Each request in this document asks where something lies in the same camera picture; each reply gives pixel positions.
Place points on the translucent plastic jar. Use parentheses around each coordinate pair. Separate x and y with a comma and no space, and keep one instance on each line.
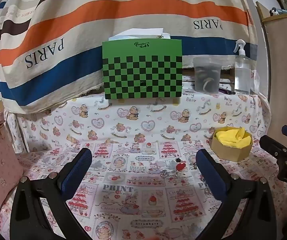
(206,75)

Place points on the purple pen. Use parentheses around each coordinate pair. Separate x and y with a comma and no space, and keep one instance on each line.
(225,90)

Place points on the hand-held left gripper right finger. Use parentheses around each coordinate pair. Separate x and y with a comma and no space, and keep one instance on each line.
(211,172)

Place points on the small panda toy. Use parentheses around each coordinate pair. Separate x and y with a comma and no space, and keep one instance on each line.
(274,11)

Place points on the wooden board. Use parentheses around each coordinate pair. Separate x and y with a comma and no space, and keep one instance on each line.
(281,67)

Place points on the gold hexagonal box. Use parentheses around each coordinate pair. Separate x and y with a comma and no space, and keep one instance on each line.
(231,153)

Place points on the white paper sheet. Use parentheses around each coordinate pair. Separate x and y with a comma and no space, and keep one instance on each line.
(138,33)

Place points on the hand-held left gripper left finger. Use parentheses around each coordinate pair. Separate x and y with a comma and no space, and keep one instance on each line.
(77,172)

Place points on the striped printed blanket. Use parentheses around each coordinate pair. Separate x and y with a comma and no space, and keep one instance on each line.
(133,7)

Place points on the yellow cloth lining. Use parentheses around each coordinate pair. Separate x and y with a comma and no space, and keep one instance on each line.
(233,137)

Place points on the clear spray bottle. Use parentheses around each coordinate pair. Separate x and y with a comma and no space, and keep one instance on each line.
(242,72)

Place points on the strawberry print cloth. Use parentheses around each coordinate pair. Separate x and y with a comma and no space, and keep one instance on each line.
(133,187)

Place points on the bear print cloth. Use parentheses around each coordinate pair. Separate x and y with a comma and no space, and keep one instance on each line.
(158,115)

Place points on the green checkered box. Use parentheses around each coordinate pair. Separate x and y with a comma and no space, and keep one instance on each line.
(123,52)

